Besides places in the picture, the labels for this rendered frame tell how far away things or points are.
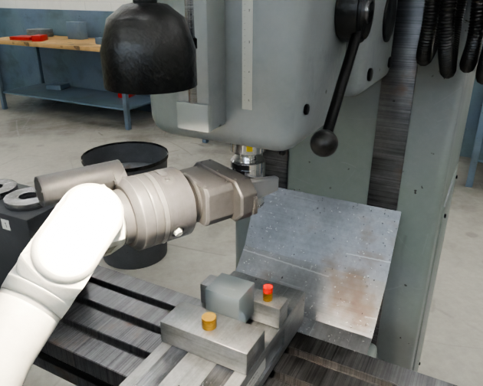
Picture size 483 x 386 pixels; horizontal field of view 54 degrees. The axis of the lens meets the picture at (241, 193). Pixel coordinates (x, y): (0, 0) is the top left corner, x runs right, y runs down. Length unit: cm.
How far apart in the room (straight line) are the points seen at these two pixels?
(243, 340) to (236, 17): 44
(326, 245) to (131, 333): 43
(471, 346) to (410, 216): 150
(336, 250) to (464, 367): 140
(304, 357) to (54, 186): 52
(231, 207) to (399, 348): 69
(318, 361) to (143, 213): 45
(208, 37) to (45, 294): 29
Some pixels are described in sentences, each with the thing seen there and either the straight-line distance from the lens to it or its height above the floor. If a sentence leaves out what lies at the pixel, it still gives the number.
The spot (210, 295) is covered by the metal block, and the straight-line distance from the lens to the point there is 75.
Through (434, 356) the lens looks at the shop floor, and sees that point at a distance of 233.
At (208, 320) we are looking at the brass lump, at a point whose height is 103.
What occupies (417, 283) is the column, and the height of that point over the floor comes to 91.
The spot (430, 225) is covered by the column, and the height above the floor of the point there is 105.
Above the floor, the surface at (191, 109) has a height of 136.
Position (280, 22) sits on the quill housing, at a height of 145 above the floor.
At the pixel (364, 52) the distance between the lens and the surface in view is 67.
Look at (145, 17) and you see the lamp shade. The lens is 35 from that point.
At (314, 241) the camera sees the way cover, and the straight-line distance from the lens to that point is 103.
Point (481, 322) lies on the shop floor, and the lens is 262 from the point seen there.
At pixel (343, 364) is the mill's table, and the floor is 91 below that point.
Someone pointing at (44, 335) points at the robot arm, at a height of 118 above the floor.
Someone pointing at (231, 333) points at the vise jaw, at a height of 102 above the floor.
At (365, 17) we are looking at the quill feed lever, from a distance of 59.
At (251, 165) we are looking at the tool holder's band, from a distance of 62.
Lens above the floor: 148
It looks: 24 degrees down
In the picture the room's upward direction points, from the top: straight up
